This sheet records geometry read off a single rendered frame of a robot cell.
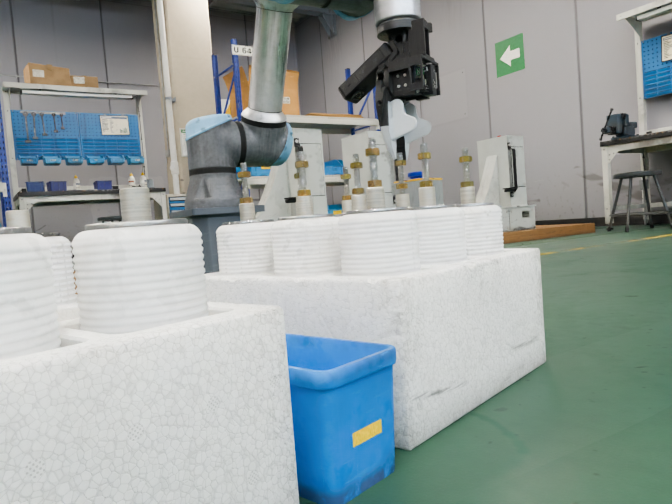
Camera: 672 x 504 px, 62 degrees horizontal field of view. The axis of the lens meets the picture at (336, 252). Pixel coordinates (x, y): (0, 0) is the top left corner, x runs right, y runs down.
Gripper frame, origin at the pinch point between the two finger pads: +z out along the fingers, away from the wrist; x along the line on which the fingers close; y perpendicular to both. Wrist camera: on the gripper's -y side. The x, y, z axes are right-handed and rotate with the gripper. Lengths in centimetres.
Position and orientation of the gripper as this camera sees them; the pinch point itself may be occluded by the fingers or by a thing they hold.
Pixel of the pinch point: (395, 152)
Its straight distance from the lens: 94.7
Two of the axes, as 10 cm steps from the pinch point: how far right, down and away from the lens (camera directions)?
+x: 5.3, -0.9, 8.4
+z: 0.8, 10.0, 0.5
